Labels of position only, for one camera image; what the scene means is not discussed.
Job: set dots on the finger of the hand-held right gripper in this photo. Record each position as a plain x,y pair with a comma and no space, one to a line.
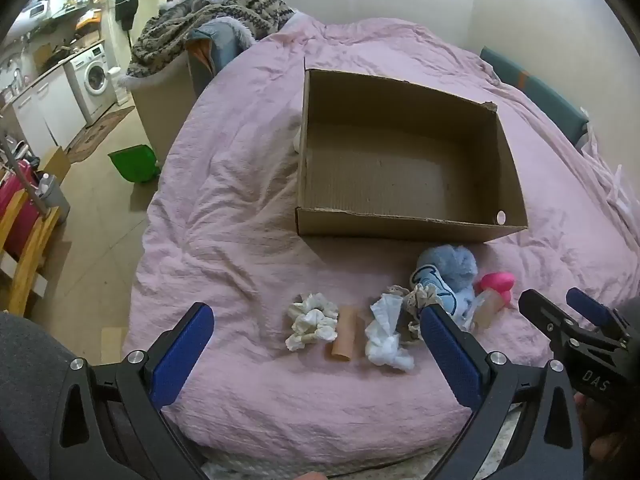
590,307
540,310

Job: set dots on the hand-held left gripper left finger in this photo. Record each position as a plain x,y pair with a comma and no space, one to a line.
182,355

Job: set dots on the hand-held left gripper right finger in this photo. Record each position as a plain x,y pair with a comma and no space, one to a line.
450,355

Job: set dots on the clear plastic bag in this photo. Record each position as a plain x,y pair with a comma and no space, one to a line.
471,312

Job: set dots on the pink plush toy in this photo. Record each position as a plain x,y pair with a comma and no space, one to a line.
495,282

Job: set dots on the white tissue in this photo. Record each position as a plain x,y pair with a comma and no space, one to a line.
385,345

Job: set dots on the beige lace cloth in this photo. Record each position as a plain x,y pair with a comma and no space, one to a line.
407,300

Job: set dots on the blue fluffy plush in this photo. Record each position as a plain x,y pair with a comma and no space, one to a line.
450,265

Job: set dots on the beige cardboard tube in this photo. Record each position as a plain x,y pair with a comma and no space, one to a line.
344,335

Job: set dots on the white scrunchie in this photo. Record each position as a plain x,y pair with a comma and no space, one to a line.
310,320

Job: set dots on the person's right hand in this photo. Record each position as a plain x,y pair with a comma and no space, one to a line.
612,440

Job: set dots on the white sheet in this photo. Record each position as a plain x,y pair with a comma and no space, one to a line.
612,180

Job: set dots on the pink bedspread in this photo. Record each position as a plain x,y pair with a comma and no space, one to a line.
225,210

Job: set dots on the wooden chair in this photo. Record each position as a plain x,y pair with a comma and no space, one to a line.
30,245

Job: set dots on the green dustpan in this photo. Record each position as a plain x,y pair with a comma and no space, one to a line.
132,162

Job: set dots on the grey bin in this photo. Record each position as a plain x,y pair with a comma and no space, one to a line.
54,197

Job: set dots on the teal pillow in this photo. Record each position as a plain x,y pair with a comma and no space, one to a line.
535,90

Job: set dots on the pink suitcase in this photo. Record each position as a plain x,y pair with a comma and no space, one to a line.
15,210

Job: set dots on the small cardboard box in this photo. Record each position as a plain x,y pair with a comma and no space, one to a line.
55,160

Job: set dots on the brown patterned rug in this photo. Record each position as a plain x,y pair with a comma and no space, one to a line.
100,132

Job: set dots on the white cloth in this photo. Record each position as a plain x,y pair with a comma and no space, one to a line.
297,140

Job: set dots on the beige laundry hamper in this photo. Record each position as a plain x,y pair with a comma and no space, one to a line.
160,105

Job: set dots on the white kitchen cabinet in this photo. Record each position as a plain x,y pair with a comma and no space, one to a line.
45,110

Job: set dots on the white washing machine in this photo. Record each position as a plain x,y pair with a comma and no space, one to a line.
95,80

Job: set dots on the blue fur-trimmed jacket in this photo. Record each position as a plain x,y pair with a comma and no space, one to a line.
222,45

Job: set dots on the patterned knit blanket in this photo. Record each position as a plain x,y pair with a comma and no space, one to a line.
200,15

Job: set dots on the black hanging garment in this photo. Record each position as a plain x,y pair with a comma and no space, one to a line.
127,5

